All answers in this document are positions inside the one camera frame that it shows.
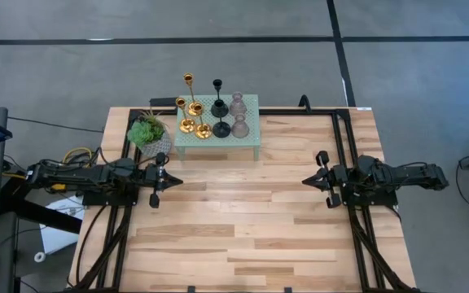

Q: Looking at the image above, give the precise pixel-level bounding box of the tall black candlestick holder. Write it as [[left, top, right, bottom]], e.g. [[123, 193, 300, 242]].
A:
[[211, 99, 232, 139], [210, 78, 230, 119]]

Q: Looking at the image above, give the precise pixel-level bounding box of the succulent in triangle-pattern pot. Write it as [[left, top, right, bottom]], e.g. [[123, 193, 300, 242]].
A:
[[126, 108, 173, 160]]

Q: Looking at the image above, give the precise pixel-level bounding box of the pink glass candle holder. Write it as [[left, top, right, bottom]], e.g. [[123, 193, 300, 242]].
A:
[[230, 113, 251, 139], [229, 91, 248, 117]]

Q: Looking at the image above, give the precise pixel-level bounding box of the black aluminium rig frame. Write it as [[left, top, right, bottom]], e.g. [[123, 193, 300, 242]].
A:
[[66, 106, 421, 293]]

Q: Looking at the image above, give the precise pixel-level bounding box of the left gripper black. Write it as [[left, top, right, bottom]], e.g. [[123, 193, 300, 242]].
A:
[[144, 152, 184, 209]]

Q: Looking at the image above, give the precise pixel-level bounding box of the yellow cable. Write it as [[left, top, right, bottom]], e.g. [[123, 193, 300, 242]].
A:
[[2, 146, 93, 192]]

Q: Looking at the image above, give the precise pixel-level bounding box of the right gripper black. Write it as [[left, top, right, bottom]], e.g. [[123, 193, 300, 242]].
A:
[[301, 150, 344, 209]]

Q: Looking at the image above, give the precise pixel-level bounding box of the black desk foot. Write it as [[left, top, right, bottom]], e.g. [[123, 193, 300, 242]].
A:
[[0, 174, 83, 235]]

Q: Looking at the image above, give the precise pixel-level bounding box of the green perforated metal shelf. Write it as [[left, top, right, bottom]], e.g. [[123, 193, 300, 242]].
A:
[[173, 94, 261, 162]]

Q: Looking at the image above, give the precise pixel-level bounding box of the tall gold candlestick holder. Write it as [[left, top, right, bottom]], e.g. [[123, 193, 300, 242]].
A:
[[182, 72, 205, 118], [191, 102, 213, 141], [174, 96, 197, 134]]

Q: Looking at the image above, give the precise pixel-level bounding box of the white paper sheet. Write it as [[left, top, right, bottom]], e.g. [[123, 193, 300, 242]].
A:
[[38, 195, 87, 256]]

